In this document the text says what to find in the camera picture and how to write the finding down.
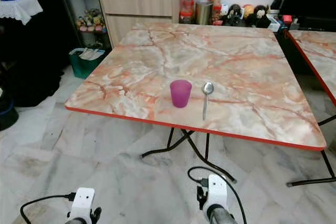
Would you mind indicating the orange round toy figurine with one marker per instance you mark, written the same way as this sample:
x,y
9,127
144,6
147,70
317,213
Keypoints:
x,y
248,11

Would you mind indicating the light wooden cabinet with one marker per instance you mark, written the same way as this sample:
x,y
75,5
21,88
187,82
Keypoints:
x,y
136,6

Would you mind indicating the small white box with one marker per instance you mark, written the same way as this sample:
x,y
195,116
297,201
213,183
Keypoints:
x,y
275,22

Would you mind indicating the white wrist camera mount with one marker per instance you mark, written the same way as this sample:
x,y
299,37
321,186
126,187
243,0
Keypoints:
x,y
218,192
84,201

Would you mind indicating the silver metal spoon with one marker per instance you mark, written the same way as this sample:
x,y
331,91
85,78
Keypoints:
x,y
207,88

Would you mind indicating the short jar red lid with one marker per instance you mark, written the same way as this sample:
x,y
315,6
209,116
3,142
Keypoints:
x,y
186,17
217,14

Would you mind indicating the white lace cloth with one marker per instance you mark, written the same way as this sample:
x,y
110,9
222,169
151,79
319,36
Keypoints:
x,y
21,8

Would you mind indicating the dark blue bucket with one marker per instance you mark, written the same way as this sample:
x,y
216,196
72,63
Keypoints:
x,y
8,114

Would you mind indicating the steel canister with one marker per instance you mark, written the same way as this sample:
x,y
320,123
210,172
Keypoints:
x,y
203,11

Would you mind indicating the small red box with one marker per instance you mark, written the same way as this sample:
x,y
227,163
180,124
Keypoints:
x,y
287,19

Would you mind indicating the black toy figurine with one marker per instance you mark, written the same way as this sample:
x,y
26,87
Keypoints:
x,y
234,14
261,16

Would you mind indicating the black folding table legs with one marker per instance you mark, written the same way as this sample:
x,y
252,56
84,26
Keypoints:
x,y
310,182
206,145

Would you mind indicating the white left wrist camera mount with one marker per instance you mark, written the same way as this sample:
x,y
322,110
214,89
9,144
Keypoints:
x,y
84,201

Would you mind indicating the purple plastic cup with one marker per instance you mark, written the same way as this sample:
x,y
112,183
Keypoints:
x,y
181,95

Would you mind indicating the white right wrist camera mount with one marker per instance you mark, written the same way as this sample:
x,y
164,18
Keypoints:
x,y
218,192

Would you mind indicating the green bin with papers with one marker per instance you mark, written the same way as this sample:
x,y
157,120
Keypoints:
x,y
86,65

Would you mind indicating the glass display shelf with toys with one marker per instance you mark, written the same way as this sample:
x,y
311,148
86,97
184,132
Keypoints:
x,y
81,22

